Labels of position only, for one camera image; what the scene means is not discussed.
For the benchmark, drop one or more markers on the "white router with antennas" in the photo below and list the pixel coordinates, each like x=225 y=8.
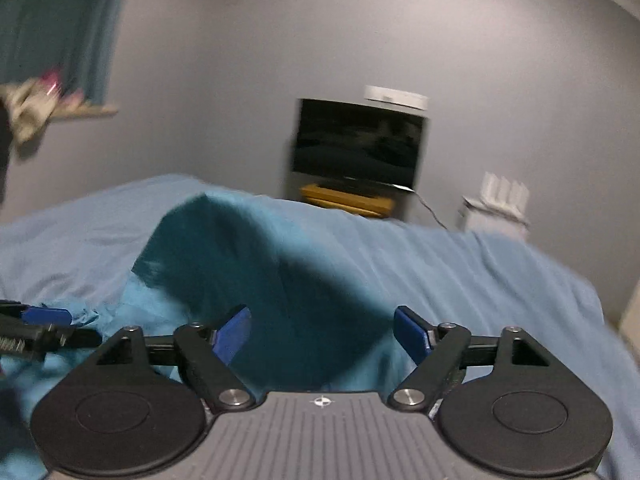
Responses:
x=505 y=192

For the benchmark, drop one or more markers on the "blue bed blanket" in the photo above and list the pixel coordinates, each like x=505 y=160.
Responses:
x=500 y=300

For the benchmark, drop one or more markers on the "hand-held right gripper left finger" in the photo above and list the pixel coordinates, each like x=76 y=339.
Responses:
x=232 y=332

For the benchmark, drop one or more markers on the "wooden window sill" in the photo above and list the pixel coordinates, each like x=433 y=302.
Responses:
x=90 y=110

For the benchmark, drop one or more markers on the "teal hooded jacket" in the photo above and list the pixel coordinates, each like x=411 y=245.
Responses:
x=210 y=270

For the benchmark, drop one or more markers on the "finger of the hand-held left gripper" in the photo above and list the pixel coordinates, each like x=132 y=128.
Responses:
x=60 y=340
x=45 y=315

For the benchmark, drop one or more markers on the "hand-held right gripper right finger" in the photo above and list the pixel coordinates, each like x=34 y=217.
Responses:
x=410 y=332

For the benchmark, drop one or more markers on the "white wall socket strip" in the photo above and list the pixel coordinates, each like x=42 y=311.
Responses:
x=397 y=96

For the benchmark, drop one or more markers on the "teal curtain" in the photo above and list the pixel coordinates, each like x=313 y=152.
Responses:
x=60 y=25

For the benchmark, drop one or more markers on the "pink and white cloth items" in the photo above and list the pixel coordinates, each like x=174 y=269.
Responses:
x=30 y=105

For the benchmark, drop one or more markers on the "yellow television stand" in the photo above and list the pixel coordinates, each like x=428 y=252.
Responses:
x=350 y=200

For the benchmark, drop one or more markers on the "black flat screen television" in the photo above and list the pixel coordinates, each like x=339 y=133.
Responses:
x=357 y=145

